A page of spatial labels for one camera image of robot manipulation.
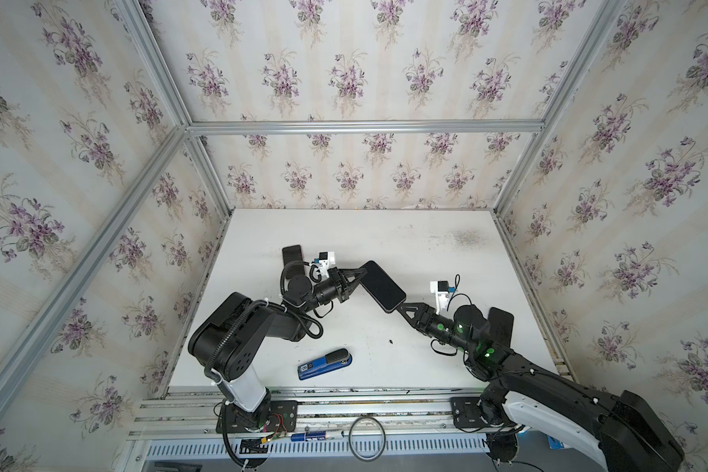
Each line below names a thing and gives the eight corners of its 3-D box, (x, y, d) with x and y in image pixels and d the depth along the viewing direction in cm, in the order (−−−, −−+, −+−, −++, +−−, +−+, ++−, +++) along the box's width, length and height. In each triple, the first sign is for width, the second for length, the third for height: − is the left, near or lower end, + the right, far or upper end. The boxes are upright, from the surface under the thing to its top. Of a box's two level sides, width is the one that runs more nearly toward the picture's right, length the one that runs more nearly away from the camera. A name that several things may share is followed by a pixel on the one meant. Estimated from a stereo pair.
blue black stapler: (301, 383, 79) (298, 378, 76) (297, 369, 82) (295, 364, 79) (352, 363, 83) (352, 358, 80) (348, 350, 85) (348, 345, 82)
